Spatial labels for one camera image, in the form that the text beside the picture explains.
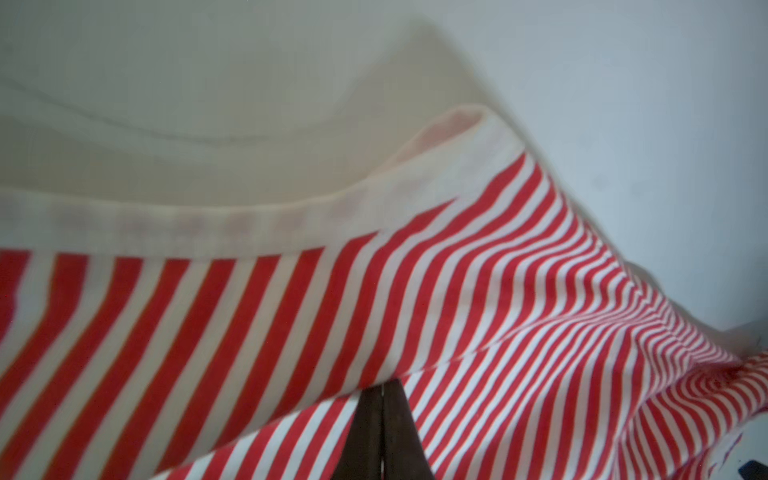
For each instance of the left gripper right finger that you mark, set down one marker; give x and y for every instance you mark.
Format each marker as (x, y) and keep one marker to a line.
(403, 455)

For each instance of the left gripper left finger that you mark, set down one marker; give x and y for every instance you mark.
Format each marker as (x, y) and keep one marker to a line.
(361, 457)

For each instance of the striped red white tank top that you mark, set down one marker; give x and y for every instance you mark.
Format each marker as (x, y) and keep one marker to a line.
(169, 342)

